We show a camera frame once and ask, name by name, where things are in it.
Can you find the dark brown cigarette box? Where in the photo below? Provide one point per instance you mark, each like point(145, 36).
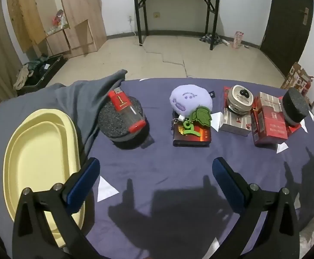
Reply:
point(192, 139)

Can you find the wooden wardrobe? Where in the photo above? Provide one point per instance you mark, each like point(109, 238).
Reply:
point(76, 13)

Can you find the dark door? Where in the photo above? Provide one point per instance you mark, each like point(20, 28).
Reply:
point(286, 21)

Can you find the purple plush toy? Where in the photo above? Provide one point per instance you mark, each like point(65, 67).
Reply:
point(189, 97)

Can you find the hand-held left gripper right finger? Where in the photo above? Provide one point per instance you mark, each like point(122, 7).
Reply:
point(227, 183)

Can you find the wall power outlet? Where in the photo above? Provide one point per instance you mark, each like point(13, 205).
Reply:
point(130, 19)

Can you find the dark speckled round sponge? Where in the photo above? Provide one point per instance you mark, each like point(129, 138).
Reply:
point(294, 105)
point(113, 124)

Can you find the beige curtain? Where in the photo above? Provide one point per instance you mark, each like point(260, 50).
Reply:
point(0, 59)

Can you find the grey cloth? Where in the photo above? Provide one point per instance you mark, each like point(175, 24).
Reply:
point(73, 99)

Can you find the pale yellow plastic tray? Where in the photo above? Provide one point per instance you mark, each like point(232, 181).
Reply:
point(38, 151)

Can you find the brown cardboard boxes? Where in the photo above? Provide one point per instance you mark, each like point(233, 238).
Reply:
point(298, 77)

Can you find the purple cloth with white triangles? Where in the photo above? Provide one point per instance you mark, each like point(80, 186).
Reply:
point(159, 162)

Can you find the round silver tin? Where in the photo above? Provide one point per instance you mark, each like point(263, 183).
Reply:
point(239, 99)

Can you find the wall socket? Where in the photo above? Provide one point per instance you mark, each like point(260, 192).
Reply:
point(157, 14)

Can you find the pile of dark clothes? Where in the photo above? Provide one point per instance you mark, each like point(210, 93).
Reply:
point(212, 38)

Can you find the silver-topped red cigarette box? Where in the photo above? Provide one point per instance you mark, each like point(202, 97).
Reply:
point(234, 125)

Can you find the pink carton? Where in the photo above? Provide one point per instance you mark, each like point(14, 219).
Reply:
point(238, 40)

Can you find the red and clear lighter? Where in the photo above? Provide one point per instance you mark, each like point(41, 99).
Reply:
point(122, 104)

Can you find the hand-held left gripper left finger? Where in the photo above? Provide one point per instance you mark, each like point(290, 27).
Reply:
point(84, 178)

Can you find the open black suitcase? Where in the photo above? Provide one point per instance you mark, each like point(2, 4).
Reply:
point(42, 70)

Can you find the red box with silver end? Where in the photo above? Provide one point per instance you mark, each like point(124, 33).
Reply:
point(269, 101)

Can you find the red and white cigarette box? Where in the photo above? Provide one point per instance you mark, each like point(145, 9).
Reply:
point(292, 130)

